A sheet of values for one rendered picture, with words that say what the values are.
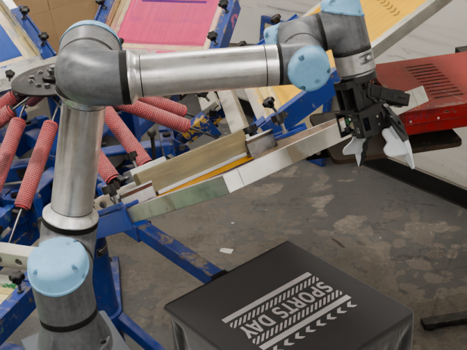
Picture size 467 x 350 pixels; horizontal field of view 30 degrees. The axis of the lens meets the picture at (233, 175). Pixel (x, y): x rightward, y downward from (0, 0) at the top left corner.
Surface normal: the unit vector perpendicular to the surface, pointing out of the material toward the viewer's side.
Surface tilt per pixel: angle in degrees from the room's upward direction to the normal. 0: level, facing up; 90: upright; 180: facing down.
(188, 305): 0
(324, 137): 60
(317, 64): 90
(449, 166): 90
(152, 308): 0
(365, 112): 73
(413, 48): 90
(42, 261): 8
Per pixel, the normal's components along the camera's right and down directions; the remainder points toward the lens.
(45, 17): 0.59, 0.13
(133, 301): -0.09, -0.88
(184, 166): 0.47, -0.19
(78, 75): -0.45, 0.11
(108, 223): -0.78, 0.36
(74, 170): 0.06, 0.45
